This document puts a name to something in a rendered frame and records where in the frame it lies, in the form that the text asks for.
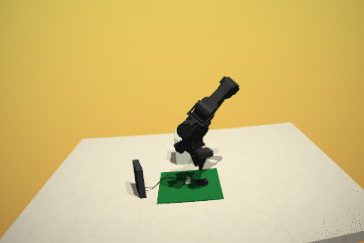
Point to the black connector plug with cable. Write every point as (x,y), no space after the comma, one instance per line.
(200,182)

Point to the green circuit board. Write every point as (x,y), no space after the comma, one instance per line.
(180,191)

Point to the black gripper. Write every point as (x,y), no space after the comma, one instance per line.
(199,154)

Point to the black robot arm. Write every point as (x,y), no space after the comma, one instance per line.
(200,118)

